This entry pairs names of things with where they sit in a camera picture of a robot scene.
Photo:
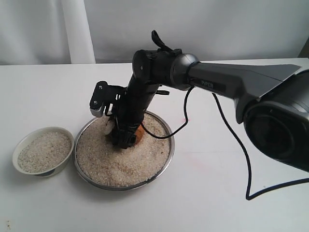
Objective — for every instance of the brown wooden cup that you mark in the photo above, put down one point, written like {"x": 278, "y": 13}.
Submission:
{"x": 111, "y": 132}

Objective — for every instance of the rice in white bowl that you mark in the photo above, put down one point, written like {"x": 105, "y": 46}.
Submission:
{"x": 44, "y": 153}

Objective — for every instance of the white backdrop curtain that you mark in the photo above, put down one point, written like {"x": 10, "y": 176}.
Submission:
{"x": 111, "y": 31}

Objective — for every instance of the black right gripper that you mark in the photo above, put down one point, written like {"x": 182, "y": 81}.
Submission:
{"x": 133, "y": 104}

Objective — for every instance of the large steel basin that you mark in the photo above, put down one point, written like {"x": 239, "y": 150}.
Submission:
{"x": 169, "y": 149}

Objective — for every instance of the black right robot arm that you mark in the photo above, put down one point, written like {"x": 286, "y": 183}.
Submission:
{"x": 271, "y": 101}

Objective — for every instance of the rice in steel basin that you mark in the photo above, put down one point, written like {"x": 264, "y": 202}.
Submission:
{"x": 120, "y": 162}

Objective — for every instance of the small white ceramic bowl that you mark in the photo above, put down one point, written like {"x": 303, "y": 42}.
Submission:
{"x": 31, "y": 137}

